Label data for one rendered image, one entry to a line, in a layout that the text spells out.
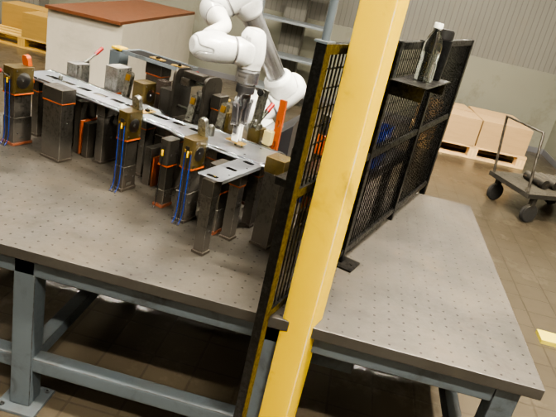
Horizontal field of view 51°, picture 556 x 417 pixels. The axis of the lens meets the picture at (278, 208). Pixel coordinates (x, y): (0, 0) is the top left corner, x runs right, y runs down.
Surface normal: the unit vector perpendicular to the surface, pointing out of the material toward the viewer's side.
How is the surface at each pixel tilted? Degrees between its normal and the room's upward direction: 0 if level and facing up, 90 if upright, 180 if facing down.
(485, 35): 90
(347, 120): 90
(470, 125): 90
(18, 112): 90
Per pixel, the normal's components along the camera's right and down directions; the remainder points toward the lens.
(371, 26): -0.48, 0.25
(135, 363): 0.20, -0.90
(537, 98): -0.16, 0.35
